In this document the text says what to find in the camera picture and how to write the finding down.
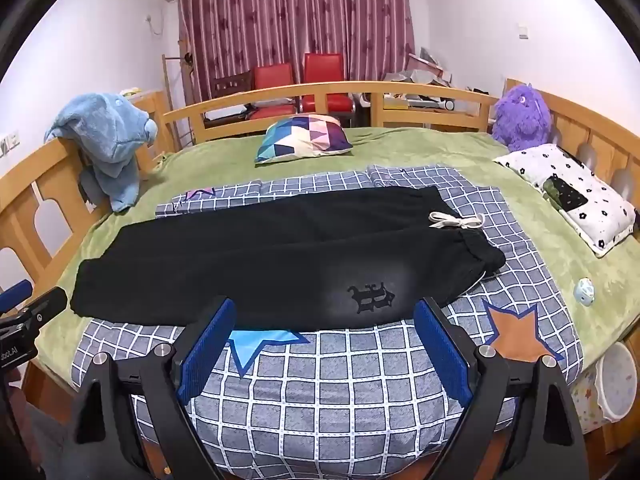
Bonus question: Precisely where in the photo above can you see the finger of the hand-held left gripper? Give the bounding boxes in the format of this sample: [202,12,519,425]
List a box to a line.
[0,280,34,316]
[15,286,69,332]

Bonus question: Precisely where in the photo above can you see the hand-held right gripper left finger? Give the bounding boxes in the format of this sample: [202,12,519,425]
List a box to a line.
[64,296,238,480]

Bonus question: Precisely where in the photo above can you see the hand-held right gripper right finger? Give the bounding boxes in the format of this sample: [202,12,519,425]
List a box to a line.
[412,296,591,480]

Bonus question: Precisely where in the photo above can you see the black pants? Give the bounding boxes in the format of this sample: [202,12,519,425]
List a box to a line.
[69,185,507,333]

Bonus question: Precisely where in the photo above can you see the blue checked quilt with stars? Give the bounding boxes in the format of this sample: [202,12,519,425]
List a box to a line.
[70,162,586,480]

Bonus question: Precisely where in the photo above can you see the star print storage bin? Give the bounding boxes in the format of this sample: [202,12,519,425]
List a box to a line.
[570,375,608,433]

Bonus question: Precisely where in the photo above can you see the small blue white toy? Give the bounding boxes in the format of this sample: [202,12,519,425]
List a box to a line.
[572,277,597,307]

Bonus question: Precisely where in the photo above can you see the white plastic basin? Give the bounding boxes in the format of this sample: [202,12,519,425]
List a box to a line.
[595,342,640,423]

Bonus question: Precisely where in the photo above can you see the blue plush toy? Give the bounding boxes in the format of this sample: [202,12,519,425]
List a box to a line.
[44,92,158,213]

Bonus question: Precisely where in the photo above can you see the green bed blanket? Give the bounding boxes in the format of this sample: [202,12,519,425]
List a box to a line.
[32,125,640,361]

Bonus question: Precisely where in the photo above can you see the white flower print pillow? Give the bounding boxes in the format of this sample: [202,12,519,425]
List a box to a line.
[492,142,637,258]

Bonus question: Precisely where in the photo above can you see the geometric patterned pillow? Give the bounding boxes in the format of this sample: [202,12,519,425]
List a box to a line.
[254,114,355,165]

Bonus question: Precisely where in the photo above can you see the wooden rack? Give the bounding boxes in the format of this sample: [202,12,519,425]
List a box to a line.
[161,35,198,152]

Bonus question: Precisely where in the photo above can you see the purple plush toy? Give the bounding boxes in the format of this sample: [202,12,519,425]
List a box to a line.
[491,84,553,153]

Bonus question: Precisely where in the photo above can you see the dark wooden chair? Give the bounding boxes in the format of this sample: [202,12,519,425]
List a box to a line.
[210,71,255,107]

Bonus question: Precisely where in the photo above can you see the red chair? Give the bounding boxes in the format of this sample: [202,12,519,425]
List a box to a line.
[301,52,354,113]
[252,62,297,111]

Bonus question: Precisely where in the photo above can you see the cluttered table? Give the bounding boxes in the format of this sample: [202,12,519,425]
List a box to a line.
[382,47,501,111]

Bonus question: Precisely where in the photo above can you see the striped maroon curtain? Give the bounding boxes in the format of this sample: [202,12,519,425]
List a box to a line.
[172,0,417,106]

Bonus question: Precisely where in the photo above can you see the wooden bed frame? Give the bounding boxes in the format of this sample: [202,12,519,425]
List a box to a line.
[0,77,640,426]

